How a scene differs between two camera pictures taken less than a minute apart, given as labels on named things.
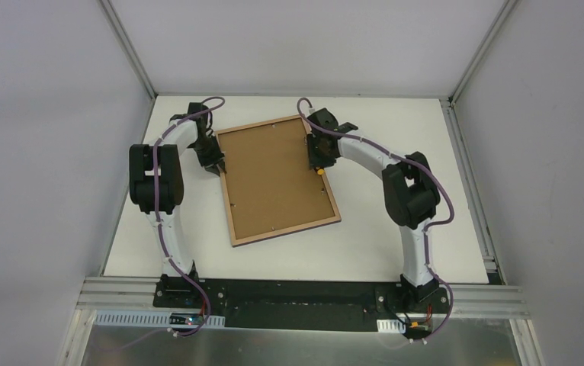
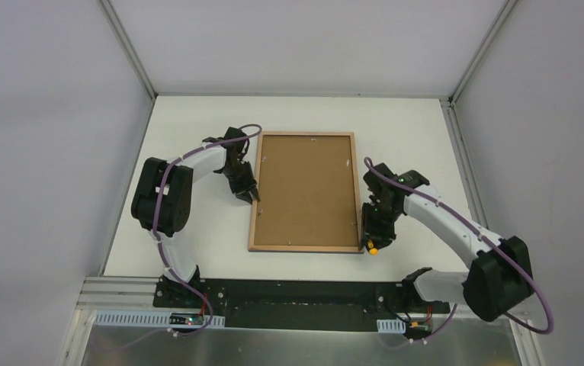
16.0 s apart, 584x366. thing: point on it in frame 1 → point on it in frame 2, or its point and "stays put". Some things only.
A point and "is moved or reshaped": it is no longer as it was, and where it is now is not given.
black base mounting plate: [306, 304] stays put
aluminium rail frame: [125, 293] stays put
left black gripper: [211, 158] → [241, 177]
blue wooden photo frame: [271, 190] is moved or reshaped
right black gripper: [319, 158] → [377, 226]
